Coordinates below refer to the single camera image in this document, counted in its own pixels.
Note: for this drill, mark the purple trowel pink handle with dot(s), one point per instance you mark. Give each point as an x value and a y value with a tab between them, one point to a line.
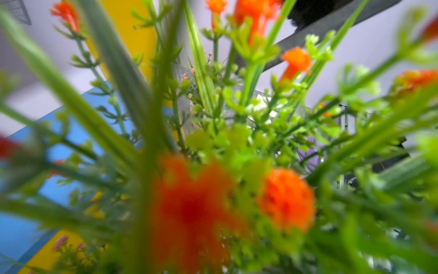
313	159

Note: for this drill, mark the yellow rack with coloured shelves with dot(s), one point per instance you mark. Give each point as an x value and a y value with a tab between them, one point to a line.
29	165

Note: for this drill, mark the orange flower pot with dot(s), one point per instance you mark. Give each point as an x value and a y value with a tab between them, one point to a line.
214	184

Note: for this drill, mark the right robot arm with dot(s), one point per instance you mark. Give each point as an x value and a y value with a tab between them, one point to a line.
320	17

